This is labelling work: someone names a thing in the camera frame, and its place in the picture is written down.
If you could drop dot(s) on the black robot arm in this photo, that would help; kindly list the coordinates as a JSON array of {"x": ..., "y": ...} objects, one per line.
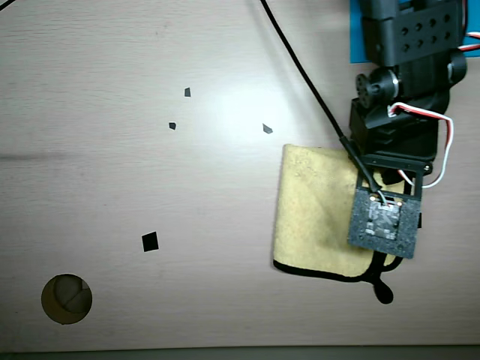
[{"x": 412, "y": 41}]

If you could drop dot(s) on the small black tape piece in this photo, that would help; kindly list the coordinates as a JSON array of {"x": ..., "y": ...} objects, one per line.
[
  {"x": 187, "y": 92},
  {"x": 172, "y": 126},
  {"x": 267, "y": 128}
]

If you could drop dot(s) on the yellow towel with black trim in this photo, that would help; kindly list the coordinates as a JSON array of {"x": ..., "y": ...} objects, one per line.
[{"x": 315, "y": 210}]

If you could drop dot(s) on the blue paper sheet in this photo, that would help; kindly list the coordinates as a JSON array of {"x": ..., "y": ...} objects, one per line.
[{"x": 354, "y": 37}]

